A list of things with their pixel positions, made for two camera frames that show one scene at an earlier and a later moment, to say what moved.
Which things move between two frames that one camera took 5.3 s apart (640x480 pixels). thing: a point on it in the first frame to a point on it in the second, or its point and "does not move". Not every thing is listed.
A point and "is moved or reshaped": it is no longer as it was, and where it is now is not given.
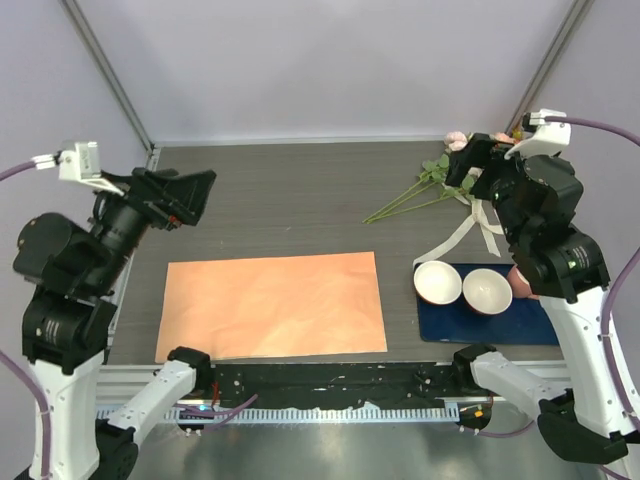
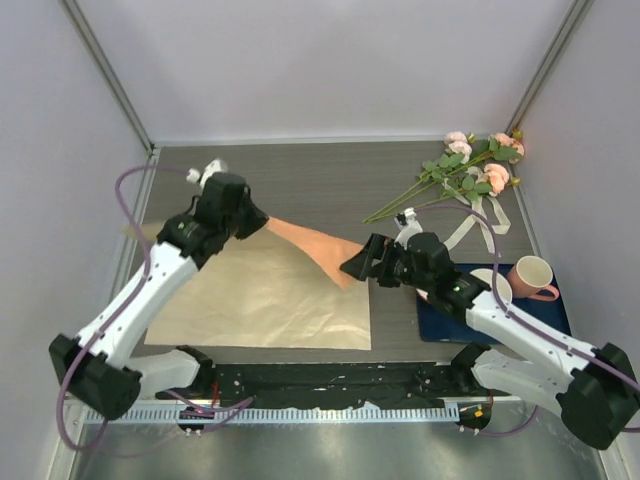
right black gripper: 480,152 to 360,266
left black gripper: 156,189 to 257,222
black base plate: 309,385 does not move
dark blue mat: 522,321 does not move
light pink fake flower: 434,171 does not move
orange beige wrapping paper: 273,307 is moved or reshaped
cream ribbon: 485,218 does not move
